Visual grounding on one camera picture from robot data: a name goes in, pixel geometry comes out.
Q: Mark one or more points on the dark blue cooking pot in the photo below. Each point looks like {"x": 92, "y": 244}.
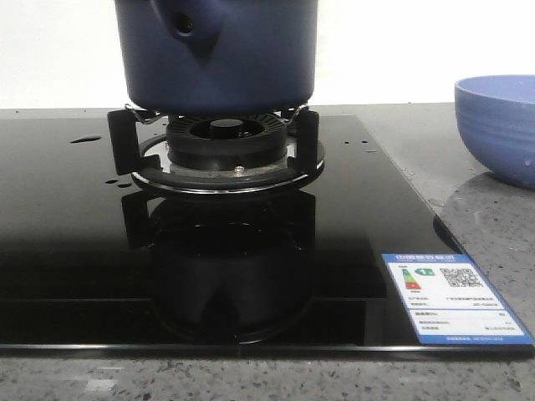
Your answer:
{"x": 218, "y": 57}

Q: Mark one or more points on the black right pot support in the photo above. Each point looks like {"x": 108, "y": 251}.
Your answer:
{"x": 149, "y": 165}

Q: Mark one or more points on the black glass gas stove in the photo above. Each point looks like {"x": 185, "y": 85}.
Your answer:
{"x": 92, "y": 264}

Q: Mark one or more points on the blue ceramic bowl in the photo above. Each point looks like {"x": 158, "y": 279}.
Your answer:
{"x": 495, "y": 119}

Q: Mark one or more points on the blue energy efficiency label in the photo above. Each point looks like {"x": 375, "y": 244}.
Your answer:
{"x": 450, "y": 302}

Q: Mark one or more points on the black right gas burner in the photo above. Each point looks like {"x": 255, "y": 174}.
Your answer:
{"x": 221, "y": 143}

